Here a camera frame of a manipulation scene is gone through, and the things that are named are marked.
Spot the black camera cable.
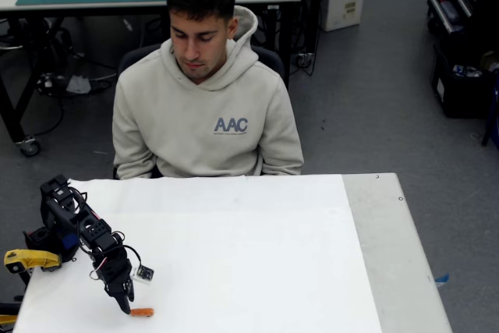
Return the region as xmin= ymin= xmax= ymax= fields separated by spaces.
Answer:
xmin=124 ymin=246 xmax=142 ymax=267

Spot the small white gripper camera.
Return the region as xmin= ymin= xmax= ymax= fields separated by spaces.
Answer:
xmin=131 ymin=265 xmax=154 ymax=283

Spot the black round device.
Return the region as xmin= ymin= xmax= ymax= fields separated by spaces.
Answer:
xmin=37 ymin=72 xmax=65 ymax=96

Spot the workbench caster wheel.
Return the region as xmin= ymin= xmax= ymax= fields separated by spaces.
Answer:
xmin=18 ymin=136 xmax=41 ymax=157

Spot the yellow table clamp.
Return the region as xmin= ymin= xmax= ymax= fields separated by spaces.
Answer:
xmin=3 ymin=249 xmax=63 ymax=274

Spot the black office chair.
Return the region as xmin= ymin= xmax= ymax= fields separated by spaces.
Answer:
xmin=116 ymin=42 xmax=286 ymax=90

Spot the white paper sheet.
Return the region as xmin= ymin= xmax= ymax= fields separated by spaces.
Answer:
xmin=11 ymin=172 xmax=383 ymax=333

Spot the yellow black clamp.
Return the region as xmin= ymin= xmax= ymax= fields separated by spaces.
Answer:
xmin=0 ymin=301 xmax=20 ymax=326

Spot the white red servo wire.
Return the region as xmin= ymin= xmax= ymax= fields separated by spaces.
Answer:
xmin=88 ymin=257 xmax=114 ymax=282

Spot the black storage bin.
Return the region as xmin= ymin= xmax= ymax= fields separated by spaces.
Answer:
xmin=430 ymin=42 xmax=499 ymax=119

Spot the man in beige hoodie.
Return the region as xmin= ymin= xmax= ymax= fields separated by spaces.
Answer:
xmin=111 ymin=0 xmax=305 ymax=180

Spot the white crumpled paper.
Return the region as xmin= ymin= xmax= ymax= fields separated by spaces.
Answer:
xmin=65 ymin=74 xmax=91 ymax=94

